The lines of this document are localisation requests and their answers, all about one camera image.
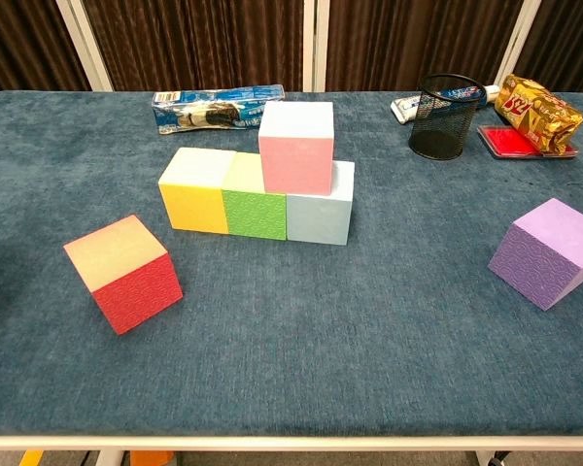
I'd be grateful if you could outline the red foam cube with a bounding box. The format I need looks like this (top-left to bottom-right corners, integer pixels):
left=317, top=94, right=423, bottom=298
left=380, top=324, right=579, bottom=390
left=62, top=216, right=185, bottom=336

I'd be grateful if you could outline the yellow foam cube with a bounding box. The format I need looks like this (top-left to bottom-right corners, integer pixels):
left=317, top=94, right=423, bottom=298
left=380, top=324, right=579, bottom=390
left=157, top=147, right=238, bottom=235

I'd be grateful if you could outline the pink foam cube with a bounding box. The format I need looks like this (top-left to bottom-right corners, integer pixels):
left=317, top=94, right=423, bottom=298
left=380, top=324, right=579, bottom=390
left=257, top=100, right=335, bottom=196

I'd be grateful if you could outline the light blue foam cube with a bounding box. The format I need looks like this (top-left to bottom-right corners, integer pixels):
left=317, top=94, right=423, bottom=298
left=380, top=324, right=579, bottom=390
left=285, top=159, right=356, bottom=247

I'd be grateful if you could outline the green foam cube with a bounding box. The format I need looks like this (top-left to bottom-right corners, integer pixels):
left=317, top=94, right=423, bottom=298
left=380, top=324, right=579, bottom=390
left=222, top=151, right=289, bottom=242

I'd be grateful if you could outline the purple foam cube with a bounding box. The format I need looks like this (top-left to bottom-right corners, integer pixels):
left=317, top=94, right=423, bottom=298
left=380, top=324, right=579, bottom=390
left=487, top=197, right=583, bottom=313

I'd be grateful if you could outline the dark brown pleated curtain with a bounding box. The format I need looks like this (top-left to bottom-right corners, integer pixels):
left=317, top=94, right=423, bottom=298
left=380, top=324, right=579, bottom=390
left=82, top=0, right=306, bottom=92
left=0, top=0, right=91, bottom=93
left=514, top=0, right=583, bottom=93
left=325, top=0, right=524, bottom=92

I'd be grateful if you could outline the blue cookie package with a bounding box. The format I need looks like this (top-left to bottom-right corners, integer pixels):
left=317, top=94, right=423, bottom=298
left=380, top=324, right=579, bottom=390
left=151, top=83, right=289, bottom=136

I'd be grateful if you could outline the orange object under table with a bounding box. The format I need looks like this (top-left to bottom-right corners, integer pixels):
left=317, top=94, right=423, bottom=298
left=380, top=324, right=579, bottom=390
left=129, top=449, right=176, bottom=466

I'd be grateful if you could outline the white blue toothpaste tube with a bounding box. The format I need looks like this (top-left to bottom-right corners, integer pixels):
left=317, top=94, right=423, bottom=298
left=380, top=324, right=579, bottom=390
left=390, top=83, right=501, bottom=126

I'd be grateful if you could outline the black mesh pen cup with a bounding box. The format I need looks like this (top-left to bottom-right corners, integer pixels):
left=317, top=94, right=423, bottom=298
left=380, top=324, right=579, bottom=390
left=407, top=73, right=488, bottom=161

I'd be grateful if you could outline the red ink pad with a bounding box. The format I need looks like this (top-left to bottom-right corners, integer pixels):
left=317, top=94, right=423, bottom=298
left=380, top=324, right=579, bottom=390
left=476, top=124, right=579, bottom=160

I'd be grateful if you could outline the gold snack package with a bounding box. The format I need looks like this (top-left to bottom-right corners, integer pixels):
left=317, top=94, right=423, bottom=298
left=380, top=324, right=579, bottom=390
left=494, top=73, right=583, bottom=155

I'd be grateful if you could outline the white partition post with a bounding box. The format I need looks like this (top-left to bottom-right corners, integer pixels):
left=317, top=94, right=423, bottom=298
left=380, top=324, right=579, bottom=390
left=302, top=0, right=330, bottom=93
left=55, top=0, right=114, bottom=92
left=494, top=0, right=543, bottom=87

